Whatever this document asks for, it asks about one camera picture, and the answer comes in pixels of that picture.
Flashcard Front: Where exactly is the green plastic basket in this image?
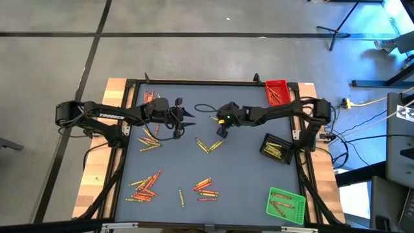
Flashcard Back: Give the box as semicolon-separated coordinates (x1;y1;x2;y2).
265;186;307;226

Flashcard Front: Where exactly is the dark cabinet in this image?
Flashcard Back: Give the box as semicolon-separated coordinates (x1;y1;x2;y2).
369;175;414;233

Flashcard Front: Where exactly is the black aluminium table frame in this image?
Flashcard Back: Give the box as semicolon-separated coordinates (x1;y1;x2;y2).
72;72;347;233

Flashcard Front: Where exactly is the grey cabinet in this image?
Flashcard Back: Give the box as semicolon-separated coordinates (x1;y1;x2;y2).
386;91;414;189

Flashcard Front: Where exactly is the grey floor object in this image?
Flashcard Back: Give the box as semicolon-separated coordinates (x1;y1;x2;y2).
0;137;25;152

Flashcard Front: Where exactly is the black desk base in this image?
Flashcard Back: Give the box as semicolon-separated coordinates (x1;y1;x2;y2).
351;63;414;89

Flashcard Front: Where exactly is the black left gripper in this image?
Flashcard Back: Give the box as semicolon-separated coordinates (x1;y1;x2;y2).
168;97;197;140

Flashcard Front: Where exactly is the black tripod stand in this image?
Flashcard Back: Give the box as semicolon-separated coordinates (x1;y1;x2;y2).
316;0;360;52

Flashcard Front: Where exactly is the black crossbar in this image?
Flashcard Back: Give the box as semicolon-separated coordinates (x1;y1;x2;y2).
0;217;414;233

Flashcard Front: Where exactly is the white rope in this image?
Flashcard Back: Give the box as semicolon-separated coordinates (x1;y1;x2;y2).
389;99;414;120

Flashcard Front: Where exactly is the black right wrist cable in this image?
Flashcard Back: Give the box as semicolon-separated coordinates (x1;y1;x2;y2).
193;103;219;115

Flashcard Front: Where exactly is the black-white marker tag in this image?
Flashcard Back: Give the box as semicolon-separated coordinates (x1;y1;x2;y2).
396;104;414;124

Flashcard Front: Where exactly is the red plastic basket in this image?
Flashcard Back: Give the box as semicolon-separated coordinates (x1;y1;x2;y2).
265;79;292;108

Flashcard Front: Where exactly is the blue-grey table mat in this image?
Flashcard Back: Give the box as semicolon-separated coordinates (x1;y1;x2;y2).
114;83;303;227

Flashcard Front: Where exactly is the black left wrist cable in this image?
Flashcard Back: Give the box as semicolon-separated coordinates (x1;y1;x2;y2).
141;115;182;142

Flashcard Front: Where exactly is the black plastic basket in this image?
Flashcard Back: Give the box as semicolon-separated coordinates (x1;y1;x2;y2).
259;132;296;165

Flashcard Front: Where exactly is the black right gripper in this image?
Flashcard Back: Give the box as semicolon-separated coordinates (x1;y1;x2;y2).
214;102;243;139

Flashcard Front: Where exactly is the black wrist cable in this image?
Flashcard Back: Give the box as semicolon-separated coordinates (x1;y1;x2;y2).
193;103;219;115
141;115;182;142

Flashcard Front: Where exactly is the person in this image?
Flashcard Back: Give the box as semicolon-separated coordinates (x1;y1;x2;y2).
373;30;414;71

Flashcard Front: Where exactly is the black desk beam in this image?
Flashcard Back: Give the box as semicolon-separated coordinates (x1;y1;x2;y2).
335;161;388;188

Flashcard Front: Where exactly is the silver metal bracket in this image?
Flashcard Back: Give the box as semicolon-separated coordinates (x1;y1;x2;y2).
280;226;320;233
101;221;139;231

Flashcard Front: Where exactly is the yellow extension cable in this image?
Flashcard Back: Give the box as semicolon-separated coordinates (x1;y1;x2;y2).
351;86;414;107

